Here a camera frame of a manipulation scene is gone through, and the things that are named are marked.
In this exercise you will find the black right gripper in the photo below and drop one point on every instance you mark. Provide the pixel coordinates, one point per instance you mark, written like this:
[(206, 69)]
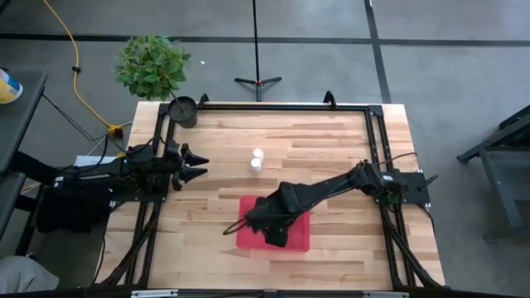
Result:
[(269, 219)]

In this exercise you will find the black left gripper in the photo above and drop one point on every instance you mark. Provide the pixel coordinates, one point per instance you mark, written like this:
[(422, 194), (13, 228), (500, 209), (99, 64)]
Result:
[(174, 165)]

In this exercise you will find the white capped pill bottle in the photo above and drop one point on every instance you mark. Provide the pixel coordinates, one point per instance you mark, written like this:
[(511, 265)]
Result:
[(258, 154), (256, 164)]

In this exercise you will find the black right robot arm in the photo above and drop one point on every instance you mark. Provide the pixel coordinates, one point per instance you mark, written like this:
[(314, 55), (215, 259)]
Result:
[(331, 184)]

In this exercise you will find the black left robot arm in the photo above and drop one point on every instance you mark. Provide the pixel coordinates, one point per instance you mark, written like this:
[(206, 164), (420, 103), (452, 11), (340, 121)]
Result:
[(103, 176)]

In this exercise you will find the pink translucent plastic basket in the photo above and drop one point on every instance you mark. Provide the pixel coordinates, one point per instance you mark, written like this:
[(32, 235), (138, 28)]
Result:
[(244, 242)]

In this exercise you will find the white paper sheet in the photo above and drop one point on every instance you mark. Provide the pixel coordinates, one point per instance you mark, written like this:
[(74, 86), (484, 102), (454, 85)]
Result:
[(89, 160)]

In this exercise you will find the green leafy plant black pot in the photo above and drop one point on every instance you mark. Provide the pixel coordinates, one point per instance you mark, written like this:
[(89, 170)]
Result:
[(151, 68)]

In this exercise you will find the black tripod stand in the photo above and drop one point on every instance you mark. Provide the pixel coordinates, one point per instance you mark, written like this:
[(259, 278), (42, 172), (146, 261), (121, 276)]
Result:
[(258, 82)]

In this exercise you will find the black bag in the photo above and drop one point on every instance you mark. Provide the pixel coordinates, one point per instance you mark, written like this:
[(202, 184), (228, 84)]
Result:
[(70, 217)]

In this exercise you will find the dark grey side table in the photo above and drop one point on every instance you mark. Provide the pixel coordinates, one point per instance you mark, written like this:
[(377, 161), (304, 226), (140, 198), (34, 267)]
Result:
[(20, 124)]

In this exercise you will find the yellow and blue container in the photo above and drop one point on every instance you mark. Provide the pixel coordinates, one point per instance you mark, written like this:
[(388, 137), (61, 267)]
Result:
[(8, 89)]

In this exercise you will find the person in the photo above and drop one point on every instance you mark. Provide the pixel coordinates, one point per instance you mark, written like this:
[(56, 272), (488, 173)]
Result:
[(25, 277)]

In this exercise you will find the black metal cart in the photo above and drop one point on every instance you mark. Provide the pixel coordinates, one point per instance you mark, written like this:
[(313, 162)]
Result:
[(505, 174)]

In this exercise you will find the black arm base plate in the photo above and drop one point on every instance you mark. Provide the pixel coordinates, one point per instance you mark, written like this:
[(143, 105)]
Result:
[(418, 192), (132, 198)]

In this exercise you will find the black aluminium table frame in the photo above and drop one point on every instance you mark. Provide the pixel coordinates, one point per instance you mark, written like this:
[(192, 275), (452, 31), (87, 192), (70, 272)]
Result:
[(290, 107)]

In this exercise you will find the silver metal bracket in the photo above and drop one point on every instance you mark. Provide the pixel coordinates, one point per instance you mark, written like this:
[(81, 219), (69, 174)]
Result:
[(154, 294), (385, 294)]

